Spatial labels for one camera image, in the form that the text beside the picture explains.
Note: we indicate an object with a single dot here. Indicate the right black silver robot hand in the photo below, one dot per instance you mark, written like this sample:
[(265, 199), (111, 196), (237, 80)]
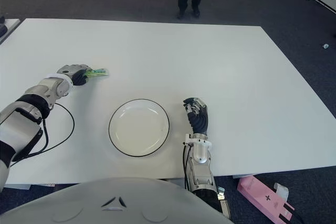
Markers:
[(200, 121)]

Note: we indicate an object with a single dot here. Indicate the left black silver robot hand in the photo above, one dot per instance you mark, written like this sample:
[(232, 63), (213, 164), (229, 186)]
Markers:
[(71, 69)]

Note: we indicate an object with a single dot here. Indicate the green toothpaste tube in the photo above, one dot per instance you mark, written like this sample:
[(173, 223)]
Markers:
[(101, 72)]

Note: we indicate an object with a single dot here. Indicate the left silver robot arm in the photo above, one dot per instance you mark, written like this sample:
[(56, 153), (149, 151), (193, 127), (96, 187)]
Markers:
[(23, 127)]

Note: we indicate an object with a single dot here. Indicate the white plate with black rim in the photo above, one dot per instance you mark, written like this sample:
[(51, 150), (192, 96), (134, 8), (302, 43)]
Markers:
[(139, 127)]

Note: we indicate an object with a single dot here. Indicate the black game controller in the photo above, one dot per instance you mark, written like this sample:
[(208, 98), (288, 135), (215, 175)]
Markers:
[(2, 30)]

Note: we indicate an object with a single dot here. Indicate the pink cardboard box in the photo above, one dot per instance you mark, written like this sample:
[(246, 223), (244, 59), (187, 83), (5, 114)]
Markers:
[(262, 195)]

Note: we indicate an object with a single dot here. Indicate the white paper tag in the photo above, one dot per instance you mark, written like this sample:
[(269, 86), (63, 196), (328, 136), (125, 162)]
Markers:
[(281, 190)]

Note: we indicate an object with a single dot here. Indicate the grey robot torso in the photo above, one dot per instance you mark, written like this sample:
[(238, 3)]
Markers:
[(115, 203)]

